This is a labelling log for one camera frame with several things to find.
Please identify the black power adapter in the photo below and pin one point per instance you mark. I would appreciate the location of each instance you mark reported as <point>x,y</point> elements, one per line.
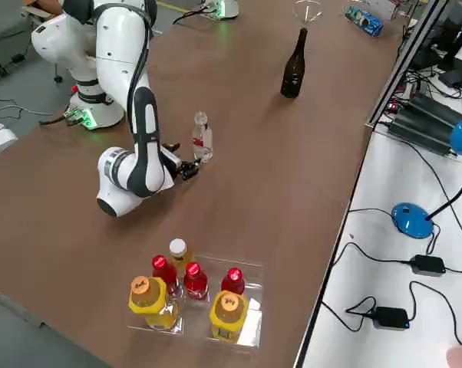
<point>390,317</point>
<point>428,265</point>

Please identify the yellow bottle with orange cap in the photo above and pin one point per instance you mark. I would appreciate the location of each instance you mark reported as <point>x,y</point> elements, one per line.
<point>146,295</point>
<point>229,306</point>

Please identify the white side table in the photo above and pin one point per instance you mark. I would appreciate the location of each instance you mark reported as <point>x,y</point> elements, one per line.
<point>369,268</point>

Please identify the black metal enclosure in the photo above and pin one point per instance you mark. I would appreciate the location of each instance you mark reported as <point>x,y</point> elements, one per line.
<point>423,122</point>

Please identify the blue desk lamp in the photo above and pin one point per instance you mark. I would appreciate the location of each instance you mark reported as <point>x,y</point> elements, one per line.
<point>411,220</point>

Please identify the small circuit board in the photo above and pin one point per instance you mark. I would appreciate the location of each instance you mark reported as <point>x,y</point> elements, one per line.
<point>393,106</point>

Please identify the small yellow drink bottle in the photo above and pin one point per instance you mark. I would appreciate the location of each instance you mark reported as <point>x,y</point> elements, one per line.
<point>179,249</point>

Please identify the clear plastic drink bottle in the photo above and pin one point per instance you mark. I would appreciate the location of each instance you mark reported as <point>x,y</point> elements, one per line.
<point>203,142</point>

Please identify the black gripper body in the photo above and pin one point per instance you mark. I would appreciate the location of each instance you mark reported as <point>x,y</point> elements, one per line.
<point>180,170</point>

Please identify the red cola bottle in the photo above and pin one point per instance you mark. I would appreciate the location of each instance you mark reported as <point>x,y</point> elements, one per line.
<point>195,276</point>
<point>233,278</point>
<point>160,264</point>

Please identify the black monitor stand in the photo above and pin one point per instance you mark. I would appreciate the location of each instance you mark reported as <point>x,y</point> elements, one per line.
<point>451,78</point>

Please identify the aluminium frame post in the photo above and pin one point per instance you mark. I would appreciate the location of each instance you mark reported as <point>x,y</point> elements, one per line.
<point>407,57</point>

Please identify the blue cookie packet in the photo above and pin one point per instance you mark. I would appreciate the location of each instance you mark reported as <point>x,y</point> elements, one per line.
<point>365,21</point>

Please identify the white control box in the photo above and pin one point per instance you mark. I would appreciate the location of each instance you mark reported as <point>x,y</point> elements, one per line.
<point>0,142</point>

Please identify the clear acrylic shelf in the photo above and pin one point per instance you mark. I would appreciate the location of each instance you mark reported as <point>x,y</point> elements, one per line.
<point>250,326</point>

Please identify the dark glass wine bottle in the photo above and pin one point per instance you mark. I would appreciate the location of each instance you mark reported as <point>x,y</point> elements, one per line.
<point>293,76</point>

